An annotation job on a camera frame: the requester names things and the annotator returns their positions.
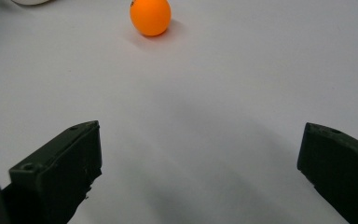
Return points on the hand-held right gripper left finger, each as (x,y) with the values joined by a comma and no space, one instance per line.
(56,174)

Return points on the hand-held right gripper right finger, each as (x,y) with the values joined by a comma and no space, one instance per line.
(341,168)

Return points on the orange table tennis ball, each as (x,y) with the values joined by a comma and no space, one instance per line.
(150,17)

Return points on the white table tennis ball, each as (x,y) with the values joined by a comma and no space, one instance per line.
(31,1)

